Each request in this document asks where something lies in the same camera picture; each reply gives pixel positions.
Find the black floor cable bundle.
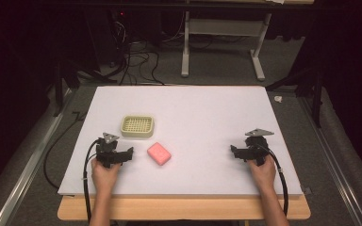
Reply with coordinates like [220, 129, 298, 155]
[106, 12, 166, 87]

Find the white metal desk frame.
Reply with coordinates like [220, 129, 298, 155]
[180, 10, 273, 82]

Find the thin black floor cable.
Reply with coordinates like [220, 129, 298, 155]
[42, 110, 88, 191]

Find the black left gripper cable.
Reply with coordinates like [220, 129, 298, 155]
[81, 139, 101, 224]

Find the wooden table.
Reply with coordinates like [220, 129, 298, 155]
[57, 193, 312, 221]

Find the person's right hand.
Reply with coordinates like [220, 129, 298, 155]
[248, 154, 278, 193]

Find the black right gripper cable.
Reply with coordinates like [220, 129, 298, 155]
[256, 143, 289, 218]

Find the white foam board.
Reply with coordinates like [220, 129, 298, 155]
[57, 85, 304, 200]

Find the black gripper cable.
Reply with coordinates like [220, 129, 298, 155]
[256, 143, 289, 218]
[81, 139, 101, 224]

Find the black metal stand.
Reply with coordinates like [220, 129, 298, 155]
[52, 57, 121, 118]
[265, 67, 325, 129]

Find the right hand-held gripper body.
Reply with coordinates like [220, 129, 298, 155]
[240, 128, 275, 167]

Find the person's left hand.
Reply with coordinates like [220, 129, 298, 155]
[90, 158, 123, 196]

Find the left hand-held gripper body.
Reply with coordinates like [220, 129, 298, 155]
[95, 132, 127, 169]

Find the cream slotted soap dish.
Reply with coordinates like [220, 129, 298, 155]
[120, 114, 156, 139]

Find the pink soap bar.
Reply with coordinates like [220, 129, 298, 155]
[146, 141, 173, 167]

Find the dark computer tower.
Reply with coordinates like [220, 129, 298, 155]
[84, 8, 131, 69]

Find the silver metal floor rail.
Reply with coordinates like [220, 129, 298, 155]
[297, 96, 362, 226]
[0, 89, 76, 226]

